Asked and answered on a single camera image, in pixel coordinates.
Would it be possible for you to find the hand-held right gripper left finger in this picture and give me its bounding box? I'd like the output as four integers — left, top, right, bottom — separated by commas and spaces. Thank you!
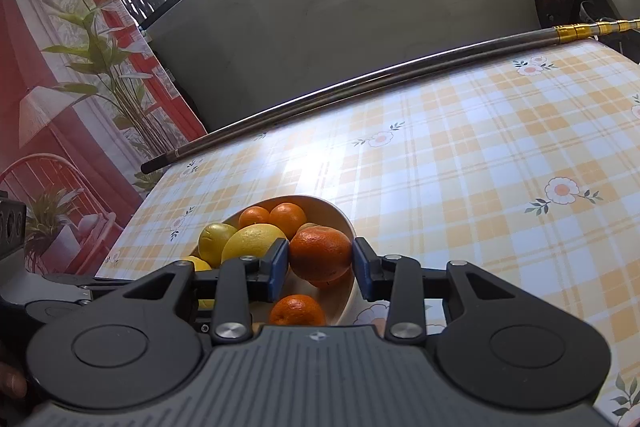
122, 238, 291, 343

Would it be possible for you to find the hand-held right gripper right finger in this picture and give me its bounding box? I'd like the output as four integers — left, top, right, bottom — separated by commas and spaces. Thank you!
351, 237, 521, 340

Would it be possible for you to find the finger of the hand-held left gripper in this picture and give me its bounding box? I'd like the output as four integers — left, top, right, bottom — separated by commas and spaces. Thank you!
42, 272, 155, 304

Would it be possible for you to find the orange mandarin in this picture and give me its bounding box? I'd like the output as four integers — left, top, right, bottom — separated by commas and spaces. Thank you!
238, 206, 272, 230
269, 202, 308, 240
269, 294, 327, 328
307, 269, 353, 290
289, 226, 354, 284

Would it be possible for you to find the large yellow lemon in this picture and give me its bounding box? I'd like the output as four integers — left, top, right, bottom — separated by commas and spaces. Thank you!
221, 224, 288, 264

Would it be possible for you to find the cream bowl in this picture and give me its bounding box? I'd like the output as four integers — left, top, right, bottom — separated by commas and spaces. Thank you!
182, 194, 363, 330

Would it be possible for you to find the person's left hand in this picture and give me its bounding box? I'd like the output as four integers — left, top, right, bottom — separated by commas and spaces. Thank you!
0, 347, 28, 400

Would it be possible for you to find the plaid flower tablecloth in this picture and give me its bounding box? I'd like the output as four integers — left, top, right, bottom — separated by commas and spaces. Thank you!
95, 38, 640, 427

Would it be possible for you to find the telescopic metal pole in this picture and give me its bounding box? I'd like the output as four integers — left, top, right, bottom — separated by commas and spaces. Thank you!
140, 19, 640, 175

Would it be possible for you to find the printed backdrop cloth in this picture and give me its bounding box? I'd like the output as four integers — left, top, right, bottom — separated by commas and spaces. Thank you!
0, 0, 208, 280

